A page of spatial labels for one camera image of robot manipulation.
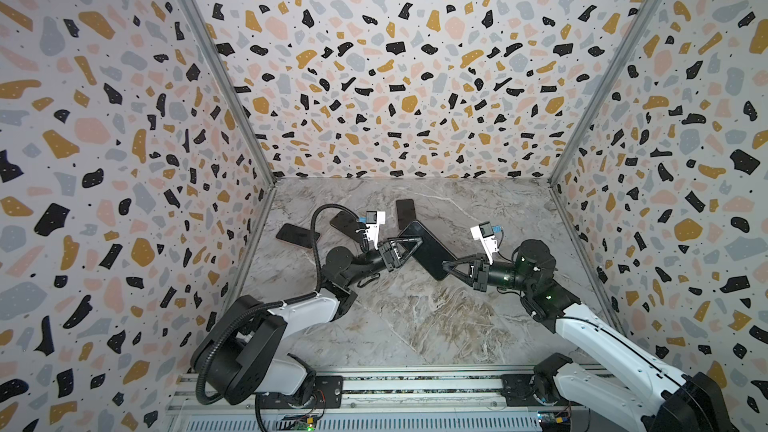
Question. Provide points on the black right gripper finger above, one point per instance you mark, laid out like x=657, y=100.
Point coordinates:
x=464, y=273
x=467, y=260

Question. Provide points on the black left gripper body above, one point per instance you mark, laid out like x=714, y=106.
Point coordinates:
x=378, y=260

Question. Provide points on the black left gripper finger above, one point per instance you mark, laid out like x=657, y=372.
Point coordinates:
x=405, y=244
x=401, y=258

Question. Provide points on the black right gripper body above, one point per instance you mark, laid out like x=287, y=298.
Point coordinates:
x=477, y=273

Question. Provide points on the black phone case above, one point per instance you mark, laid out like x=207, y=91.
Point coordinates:
x=431, y=253

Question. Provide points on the purple phone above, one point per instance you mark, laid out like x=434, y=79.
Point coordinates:
x=298, y=236

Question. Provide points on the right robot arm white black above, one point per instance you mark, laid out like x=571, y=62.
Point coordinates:
x=600, y=342

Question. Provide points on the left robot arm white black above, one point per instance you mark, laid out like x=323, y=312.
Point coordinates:
x=239, y=356

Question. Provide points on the phone in pink case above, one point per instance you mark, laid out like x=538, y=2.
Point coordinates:
x=406, y=212

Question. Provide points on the phone in black case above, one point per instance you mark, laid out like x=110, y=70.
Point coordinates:
x=349, y=225

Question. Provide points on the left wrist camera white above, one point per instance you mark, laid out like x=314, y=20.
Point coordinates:
x=370, y=225

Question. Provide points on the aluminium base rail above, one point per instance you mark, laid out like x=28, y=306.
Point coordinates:
x=431, y=398

